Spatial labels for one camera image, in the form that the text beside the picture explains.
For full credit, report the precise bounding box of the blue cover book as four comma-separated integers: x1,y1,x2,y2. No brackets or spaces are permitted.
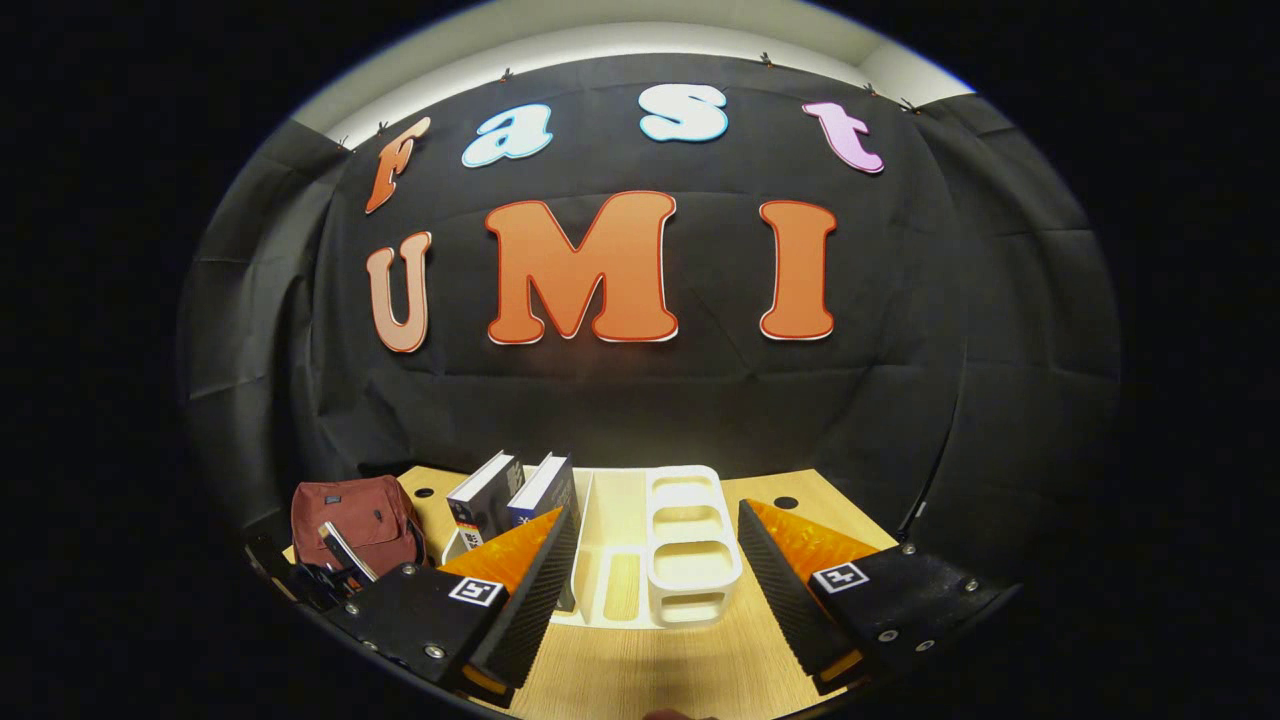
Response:
506,452,581,533

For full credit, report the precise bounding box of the maroon schoolbag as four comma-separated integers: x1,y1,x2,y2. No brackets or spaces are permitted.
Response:
290,475,429,583

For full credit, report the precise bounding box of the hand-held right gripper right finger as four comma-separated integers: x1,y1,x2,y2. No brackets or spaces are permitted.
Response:
737,497,1022,697

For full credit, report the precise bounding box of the white bookshelf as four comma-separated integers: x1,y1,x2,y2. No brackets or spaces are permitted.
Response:
440,463,746,631

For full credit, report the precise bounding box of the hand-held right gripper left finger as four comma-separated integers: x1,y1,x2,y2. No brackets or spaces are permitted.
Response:
325,505,582,701

